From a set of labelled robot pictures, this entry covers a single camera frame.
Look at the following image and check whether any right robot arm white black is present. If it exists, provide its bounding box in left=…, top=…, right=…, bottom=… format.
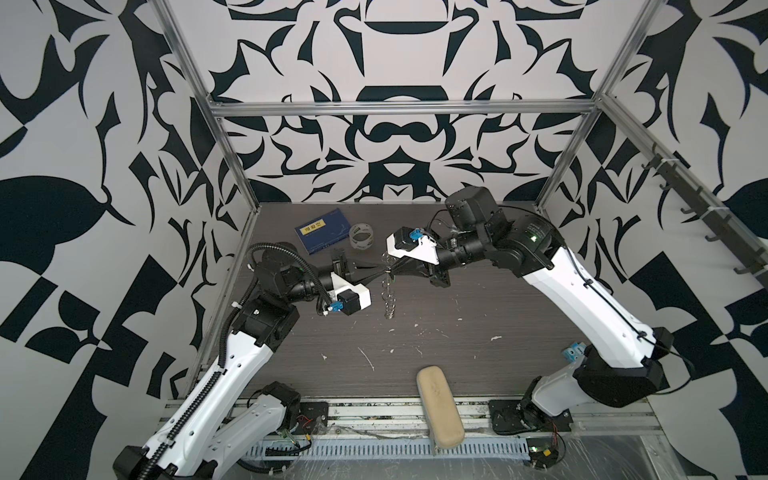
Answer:
left=387, top=186, right=673, bottom=419

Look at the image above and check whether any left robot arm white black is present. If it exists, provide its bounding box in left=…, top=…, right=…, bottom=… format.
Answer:
left=113, top=242, right=389, bottom=479

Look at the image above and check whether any beige glasses case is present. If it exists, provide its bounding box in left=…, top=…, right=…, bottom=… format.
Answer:
left=416, top=366, right=465, bottom=449

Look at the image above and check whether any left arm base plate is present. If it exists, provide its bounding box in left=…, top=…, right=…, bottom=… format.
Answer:
left=276, top=401, right=329, bottom=435

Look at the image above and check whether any light blue small box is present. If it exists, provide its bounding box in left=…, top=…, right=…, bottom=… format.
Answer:
left=562, top=342, right=587, bottom=363

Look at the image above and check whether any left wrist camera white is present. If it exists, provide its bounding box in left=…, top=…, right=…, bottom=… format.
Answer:
left=327, top=273, right=372, bottom=316

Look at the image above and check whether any white slotted cable duct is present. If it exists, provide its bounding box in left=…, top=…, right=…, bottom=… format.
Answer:
left=243, top=438, right=530, bottom=462

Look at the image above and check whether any black wall hook rack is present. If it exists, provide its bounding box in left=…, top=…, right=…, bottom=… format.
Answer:
left=643, top=142, right=767, bottom=290

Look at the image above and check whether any patterned tape roll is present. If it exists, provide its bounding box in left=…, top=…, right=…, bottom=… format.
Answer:
left=348, top=223, right=375, bottom=251

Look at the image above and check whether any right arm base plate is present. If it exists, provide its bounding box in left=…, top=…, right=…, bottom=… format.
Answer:
left=488, top=399, right=571, bottom=435

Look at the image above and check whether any small circuit board with wires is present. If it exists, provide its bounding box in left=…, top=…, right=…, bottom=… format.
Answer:
left=524, top=435, right=567, bottom=471

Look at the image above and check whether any blue booklet yellow label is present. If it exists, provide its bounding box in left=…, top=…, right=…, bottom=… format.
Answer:
left=294, top=208, right=351, bottom=255

